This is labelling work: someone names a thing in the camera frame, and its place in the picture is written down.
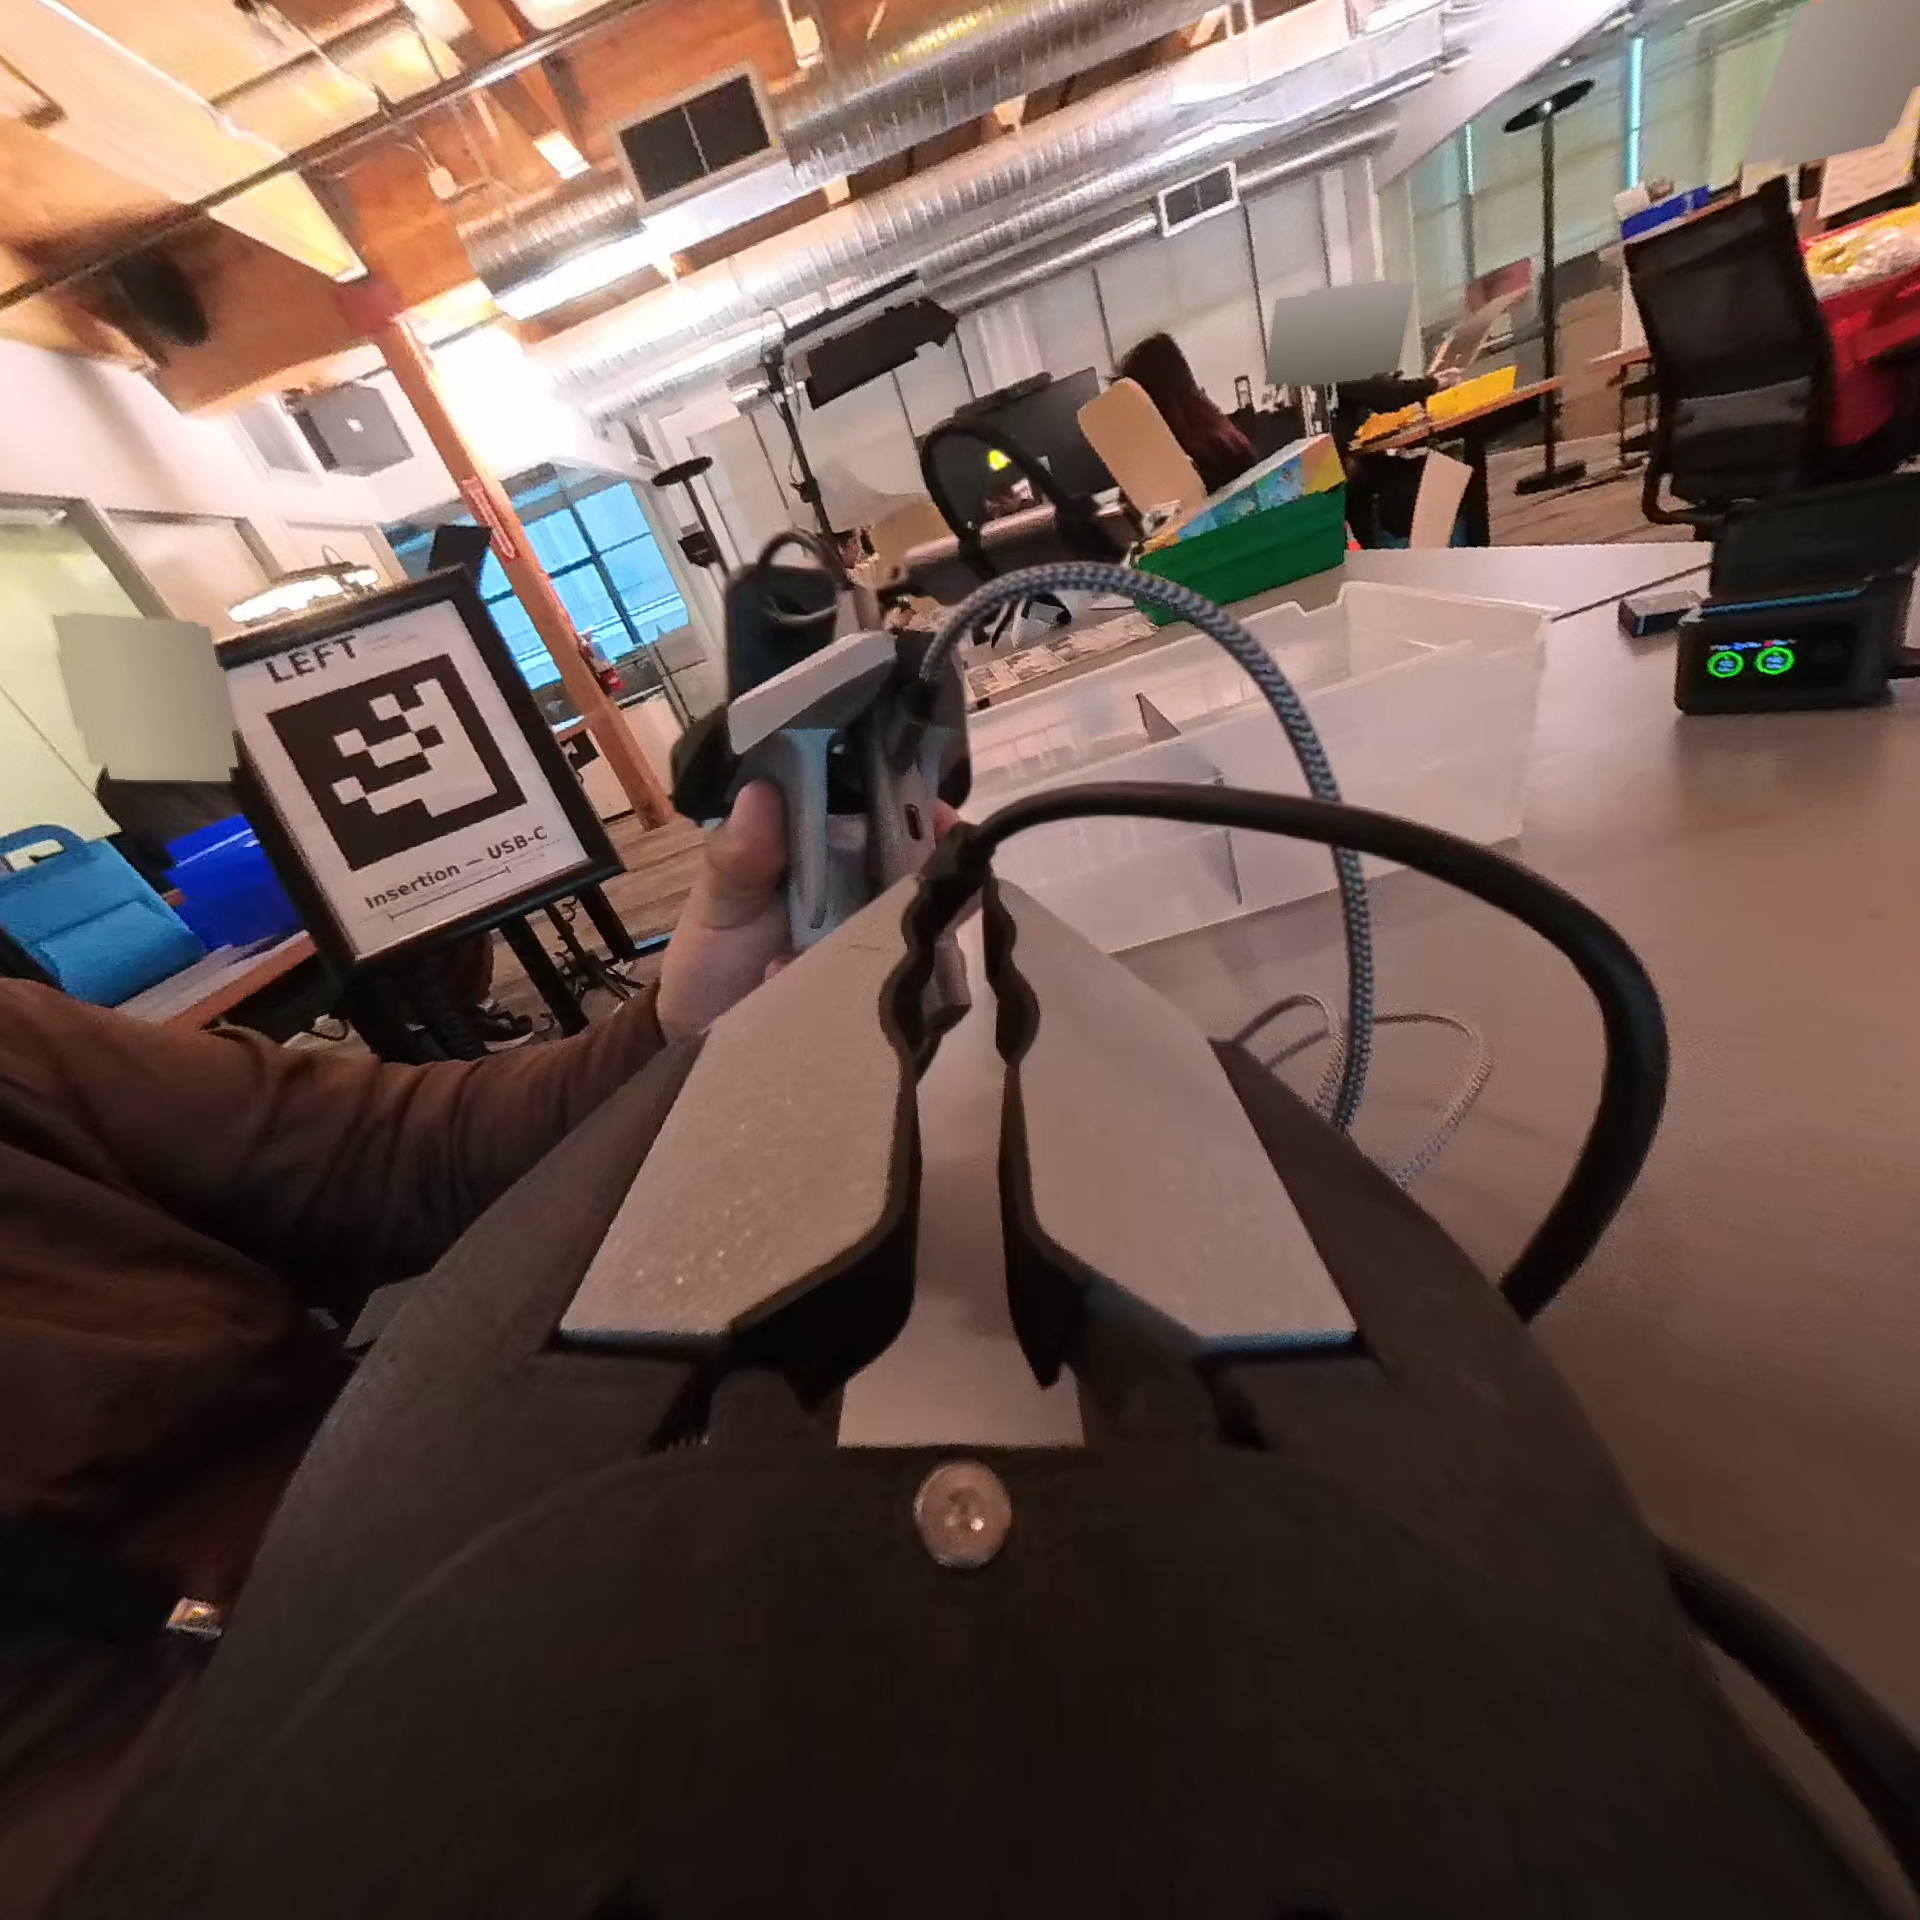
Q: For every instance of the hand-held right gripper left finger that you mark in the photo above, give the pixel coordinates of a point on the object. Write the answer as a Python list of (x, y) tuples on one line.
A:
[(748, 1170)]

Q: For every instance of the black computer monitor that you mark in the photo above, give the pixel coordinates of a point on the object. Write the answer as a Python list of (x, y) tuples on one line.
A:
[(1050, 421)]

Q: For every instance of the person's torso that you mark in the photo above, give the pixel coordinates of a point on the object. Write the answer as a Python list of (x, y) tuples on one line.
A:
[(88, 1468)]

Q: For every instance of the person's left hand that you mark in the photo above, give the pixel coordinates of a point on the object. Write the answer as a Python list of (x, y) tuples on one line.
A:
[(720, 928)]

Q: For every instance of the blue bag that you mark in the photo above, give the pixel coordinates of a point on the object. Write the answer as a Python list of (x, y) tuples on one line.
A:
[(88, 915)]

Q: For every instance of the black charger with green rings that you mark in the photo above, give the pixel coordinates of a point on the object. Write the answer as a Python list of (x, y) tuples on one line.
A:
[(1844, 661)]

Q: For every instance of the colourful box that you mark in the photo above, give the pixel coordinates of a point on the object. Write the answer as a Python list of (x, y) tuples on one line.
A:
[(1260, 485)]

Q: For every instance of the grey wall-mounted box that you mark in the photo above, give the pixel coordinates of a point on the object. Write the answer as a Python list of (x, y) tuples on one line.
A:
[(351, 425)]

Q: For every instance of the black arched object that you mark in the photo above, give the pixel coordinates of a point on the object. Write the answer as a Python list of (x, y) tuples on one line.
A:
[(941, 480)]

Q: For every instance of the ceiling air vent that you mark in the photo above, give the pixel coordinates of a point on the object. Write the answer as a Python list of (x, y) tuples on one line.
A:
[(697, 137), (1196, 197)]

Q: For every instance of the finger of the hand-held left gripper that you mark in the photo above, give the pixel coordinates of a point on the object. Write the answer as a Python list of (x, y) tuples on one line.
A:
[(810, 688), (930, 735)]

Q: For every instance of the black office chair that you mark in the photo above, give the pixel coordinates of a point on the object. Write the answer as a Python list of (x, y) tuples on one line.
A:
[(1724, 344)]

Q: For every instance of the pendant lamp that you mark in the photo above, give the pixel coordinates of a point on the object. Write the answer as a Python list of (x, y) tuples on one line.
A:
[(301, 591)]

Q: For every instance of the tan cardboard sheet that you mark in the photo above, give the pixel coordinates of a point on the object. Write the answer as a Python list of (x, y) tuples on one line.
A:
[(1141, 443)]

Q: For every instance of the silver ventilation duct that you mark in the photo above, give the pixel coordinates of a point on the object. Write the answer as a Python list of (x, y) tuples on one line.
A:
[(974, 163)]

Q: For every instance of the black studio light panel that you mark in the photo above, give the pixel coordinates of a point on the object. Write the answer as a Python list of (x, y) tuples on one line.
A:
[(870, 350)]

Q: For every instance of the green crate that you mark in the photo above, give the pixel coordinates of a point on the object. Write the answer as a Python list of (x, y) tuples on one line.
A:
[(1244, 570)]

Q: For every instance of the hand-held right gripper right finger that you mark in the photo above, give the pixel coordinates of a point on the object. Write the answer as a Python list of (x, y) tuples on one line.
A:
[(1184, 1183)]

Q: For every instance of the blue plastic bin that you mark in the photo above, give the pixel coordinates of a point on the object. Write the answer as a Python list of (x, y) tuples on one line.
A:
[(240, 883)]

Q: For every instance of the small black box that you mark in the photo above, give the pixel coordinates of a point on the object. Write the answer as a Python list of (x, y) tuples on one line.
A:
[(1657, 613)]

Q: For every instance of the person's left forearm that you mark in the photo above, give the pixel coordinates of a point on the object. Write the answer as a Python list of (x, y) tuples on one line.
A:
[(301, 1110)]

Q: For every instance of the framed marker sign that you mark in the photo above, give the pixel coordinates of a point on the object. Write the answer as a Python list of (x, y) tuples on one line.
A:
[(404, 750)]

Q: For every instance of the black easel stand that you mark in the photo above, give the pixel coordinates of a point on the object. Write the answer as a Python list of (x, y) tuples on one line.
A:
[(570, 961)]

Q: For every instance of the clear plastic bin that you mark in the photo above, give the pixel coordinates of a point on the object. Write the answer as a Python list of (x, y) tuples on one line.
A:
[(1424, 721)]

